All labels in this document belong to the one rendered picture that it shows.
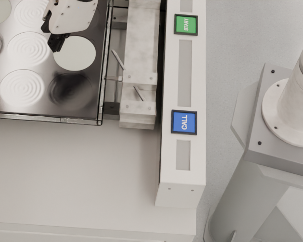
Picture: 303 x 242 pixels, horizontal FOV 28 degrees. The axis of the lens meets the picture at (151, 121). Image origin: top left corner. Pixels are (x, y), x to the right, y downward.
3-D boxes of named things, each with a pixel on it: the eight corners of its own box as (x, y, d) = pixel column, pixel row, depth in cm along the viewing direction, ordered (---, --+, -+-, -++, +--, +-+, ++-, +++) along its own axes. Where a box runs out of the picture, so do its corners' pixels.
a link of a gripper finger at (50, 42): (53, 32, 128) (44, 54, 132) (66, 31, 130) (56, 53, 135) (46, 22, 129) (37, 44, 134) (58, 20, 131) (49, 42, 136)
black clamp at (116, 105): (103, 114, 137) (103, 108, 135) (104, 105, 138) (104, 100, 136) (119, 115, 137) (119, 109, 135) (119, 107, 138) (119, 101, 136)
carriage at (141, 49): (119, 127, 139) (119, 121, 137) (128, 4, 157) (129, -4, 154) (153, 130, 140) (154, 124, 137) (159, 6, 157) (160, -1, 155)
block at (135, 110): (119, 118, 137) (119, 112, 134) (120, 105, 139) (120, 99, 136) (154, 121, 137) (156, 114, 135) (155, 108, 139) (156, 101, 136)
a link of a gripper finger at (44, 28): (36, 27, 125) (48, 37, 130) (66, 3, 124) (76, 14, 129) (33, 22, 125) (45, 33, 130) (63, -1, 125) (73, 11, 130)
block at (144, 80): (121, 88, 141) (122, 81, 138) (122, 76, 142) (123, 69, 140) (156, 91, 141) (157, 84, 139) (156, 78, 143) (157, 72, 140)
